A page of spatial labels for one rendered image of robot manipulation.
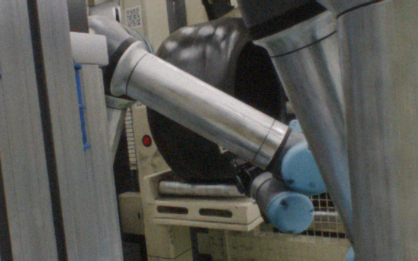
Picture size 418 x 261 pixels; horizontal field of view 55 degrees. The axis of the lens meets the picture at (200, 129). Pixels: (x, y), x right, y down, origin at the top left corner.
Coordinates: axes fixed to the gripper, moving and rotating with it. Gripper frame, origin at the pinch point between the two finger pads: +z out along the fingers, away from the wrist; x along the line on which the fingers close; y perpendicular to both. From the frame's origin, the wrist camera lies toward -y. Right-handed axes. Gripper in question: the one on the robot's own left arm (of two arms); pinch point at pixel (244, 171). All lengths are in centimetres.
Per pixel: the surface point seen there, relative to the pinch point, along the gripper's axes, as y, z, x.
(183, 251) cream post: -35, 45, 28
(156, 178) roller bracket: -2.2, 37.1, 23.9
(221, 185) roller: -8.7, 20.6, 5.7
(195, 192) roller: -9.0, 26.3, 13.9
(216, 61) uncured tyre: 27.1, 15.9, -7.6
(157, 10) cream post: 49, 57, -3
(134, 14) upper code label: 51, 56, 6
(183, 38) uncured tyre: 36.7, 29.2, -3.3
